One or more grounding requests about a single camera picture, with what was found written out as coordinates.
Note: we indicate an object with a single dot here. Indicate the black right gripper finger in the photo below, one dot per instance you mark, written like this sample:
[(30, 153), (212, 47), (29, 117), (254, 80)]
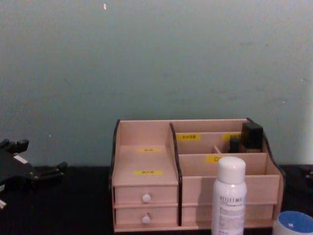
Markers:
[(308, 172)]

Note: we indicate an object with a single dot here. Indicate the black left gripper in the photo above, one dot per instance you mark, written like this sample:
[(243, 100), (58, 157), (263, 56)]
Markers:
[(13, 172)]

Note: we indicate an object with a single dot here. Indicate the white jar with blue lid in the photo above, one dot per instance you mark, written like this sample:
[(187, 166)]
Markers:
[(294, 224)]

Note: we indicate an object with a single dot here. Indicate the black table cloth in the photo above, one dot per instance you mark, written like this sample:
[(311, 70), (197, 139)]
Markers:
[(73, 208)]

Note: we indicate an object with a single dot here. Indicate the tall black-capped bottle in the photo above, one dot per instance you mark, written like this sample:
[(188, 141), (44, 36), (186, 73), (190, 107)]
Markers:
[(252, 137)]

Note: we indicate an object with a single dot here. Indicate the small black-capped tube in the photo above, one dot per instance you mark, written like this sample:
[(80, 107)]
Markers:
[(234, 145)]

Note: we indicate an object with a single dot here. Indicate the white spray bottle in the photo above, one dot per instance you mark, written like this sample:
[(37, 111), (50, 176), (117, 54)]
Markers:
[(228, 195)]

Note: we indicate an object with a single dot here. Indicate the pale wooden desk organizer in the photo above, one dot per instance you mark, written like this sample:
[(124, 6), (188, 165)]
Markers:
[(195, 186)]

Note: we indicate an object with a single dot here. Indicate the wooden drawer with white knob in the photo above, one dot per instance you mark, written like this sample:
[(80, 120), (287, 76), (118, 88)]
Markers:
[(161, 195), (161, 216)]

